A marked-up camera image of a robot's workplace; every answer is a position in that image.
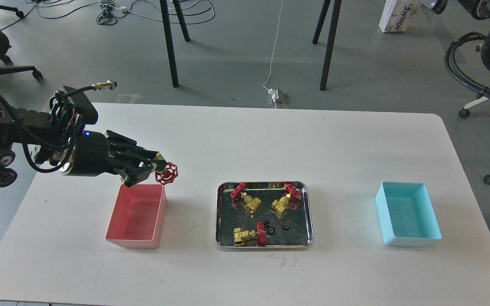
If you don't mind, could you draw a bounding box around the shiny metal tray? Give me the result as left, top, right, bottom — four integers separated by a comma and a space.
215, 181, 314, 250

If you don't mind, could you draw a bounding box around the white cable on floor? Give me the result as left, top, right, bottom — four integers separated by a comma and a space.
263, 0, 285, 91

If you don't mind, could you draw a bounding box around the brass valve bottom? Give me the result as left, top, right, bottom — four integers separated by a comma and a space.
233, 221, 267, 247

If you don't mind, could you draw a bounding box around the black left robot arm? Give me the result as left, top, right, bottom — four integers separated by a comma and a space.
0, 81, 178, 187

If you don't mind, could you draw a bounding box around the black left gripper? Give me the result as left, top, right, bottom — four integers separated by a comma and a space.
60, 130, 164, 187

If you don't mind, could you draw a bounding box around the brass valve top middle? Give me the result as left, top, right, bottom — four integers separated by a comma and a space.
230, 182, 262, 215

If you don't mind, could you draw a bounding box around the light blue plastic box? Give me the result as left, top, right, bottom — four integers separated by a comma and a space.
375, 181, 443, 247

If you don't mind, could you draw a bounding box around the brass valve red handwheel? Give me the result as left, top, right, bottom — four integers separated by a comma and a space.
154, 162, 178, 185

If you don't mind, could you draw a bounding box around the black table leg left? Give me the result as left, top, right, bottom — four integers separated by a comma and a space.
160, 0, 190, 88

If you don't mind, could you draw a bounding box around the black table leg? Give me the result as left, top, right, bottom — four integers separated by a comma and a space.
160, 0, 190, 88
312, 0, 342, 91

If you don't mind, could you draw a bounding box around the black table leg right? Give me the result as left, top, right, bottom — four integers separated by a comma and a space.
312, 0, 342, 91

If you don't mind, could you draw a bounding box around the black cable bundle floor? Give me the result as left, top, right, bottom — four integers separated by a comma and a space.
24, 0, 215, 26

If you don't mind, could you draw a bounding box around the white power adapter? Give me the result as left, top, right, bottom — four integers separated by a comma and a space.
267, 88, 289, 108

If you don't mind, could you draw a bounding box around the brass valve top right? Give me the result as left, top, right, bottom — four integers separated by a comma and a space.
271, 183, 302, 219

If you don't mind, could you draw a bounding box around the pink plastic box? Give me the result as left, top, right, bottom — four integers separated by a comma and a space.
105, 184, 167, 249

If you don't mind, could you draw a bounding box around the white cardboard box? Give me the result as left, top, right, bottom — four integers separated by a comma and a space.
379, 0, 422, 33

